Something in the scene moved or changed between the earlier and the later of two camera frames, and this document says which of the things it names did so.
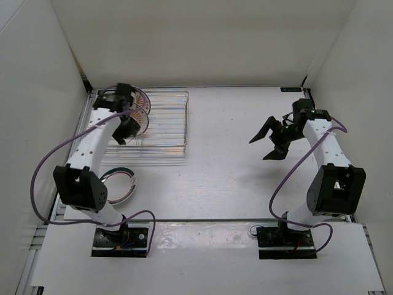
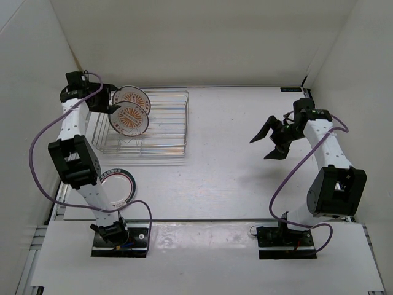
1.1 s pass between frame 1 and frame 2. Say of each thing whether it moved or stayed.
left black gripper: moved
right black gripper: stayed
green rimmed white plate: stayed
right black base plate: stayed
